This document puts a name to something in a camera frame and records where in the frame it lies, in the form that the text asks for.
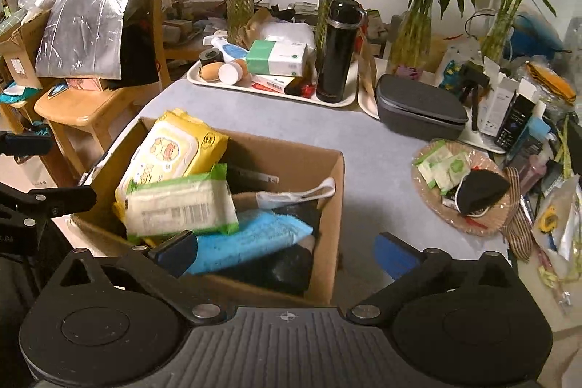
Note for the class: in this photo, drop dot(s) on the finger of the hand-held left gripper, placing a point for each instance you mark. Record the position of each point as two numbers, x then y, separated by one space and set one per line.
63 199
27 145

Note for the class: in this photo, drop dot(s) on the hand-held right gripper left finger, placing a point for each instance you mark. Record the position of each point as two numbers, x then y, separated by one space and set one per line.
175 251

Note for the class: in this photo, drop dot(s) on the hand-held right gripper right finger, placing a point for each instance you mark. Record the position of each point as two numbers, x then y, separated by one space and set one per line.
393 254

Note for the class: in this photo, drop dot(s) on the green wet wipes pack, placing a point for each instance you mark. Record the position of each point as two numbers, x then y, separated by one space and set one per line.
182 206

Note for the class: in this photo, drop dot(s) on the brown cardboard box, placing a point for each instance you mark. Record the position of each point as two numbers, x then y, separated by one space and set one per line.
329 233

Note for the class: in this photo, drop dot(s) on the teal blue fluffy cloth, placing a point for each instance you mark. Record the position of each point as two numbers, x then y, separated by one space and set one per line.
245 240

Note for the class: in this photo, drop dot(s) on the black soft hat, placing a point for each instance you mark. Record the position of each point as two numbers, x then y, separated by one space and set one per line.
302 213
268 272

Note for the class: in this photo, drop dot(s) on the yellow wet wipes pack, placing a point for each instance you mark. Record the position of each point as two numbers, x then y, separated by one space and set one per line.
168 147

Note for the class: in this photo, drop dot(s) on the white paper bag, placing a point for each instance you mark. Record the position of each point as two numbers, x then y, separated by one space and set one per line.
36 172

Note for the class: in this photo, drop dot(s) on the pale blue table cover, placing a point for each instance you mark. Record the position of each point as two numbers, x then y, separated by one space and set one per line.
386 188

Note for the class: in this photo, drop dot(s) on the wooden stool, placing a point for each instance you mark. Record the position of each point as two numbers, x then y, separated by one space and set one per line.
82 106

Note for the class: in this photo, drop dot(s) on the woven basket tray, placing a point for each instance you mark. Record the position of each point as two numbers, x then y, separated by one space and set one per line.
473 226

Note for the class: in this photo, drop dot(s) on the pink box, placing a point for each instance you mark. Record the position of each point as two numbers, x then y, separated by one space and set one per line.
86 84

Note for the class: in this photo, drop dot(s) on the labelled cardboard carton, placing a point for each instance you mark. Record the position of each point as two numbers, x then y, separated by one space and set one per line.
22 51

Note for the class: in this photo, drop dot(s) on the green white sachet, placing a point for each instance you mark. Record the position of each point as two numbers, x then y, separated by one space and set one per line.
429 160
454 170

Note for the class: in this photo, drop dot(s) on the black fuzzy pouch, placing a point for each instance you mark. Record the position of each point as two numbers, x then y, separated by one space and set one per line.
484 188

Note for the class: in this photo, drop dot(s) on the dark cloth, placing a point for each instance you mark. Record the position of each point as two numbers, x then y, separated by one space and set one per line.
138 56

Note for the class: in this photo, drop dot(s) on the silver foil bag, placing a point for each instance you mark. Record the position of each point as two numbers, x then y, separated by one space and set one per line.
95 10

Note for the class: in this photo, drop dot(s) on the grey zip case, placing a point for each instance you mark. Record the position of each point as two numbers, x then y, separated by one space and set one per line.
423 106

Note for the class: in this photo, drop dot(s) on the clear plastic bag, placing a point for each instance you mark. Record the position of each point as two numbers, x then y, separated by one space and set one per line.
564 206

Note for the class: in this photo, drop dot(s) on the black carton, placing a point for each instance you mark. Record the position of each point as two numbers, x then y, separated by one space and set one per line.
514 120

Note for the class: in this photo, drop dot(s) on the tan egg-shaped sponge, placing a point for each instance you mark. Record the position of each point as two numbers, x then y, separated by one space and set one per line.
212 73

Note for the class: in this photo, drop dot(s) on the white carton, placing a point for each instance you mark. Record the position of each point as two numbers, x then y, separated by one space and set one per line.
500 101

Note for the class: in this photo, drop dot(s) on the orange bottle white cap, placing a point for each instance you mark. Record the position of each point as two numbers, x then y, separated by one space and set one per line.
229 73

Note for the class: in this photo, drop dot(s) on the black mini tripod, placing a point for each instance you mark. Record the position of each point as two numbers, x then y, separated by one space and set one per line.
474 83

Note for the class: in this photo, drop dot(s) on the blue patterned packet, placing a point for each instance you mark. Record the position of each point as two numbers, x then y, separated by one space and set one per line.
452 74

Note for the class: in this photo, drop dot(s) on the red white box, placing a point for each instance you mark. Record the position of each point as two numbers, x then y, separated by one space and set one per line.
273 83

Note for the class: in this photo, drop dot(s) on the black round jar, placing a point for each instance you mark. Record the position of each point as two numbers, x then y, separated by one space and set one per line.
211 55

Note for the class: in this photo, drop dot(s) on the black thermos bottle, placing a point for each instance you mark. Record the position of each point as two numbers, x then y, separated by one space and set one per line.
336 60

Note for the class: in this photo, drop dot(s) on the white blue spray bottle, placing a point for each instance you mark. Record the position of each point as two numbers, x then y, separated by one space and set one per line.
227 49

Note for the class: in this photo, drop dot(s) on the green and white box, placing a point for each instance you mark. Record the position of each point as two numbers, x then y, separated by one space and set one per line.
277 58

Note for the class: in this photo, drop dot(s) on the orange yellow packet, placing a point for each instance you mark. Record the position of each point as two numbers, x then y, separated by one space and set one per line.
552 81

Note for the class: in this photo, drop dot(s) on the white plastic parcel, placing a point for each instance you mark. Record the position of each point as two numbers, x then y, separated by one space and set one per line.
286 31

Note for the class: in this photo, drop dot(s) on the blue plastic appliance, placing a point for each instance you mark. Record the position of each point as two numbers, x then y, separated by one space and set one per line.
539 31

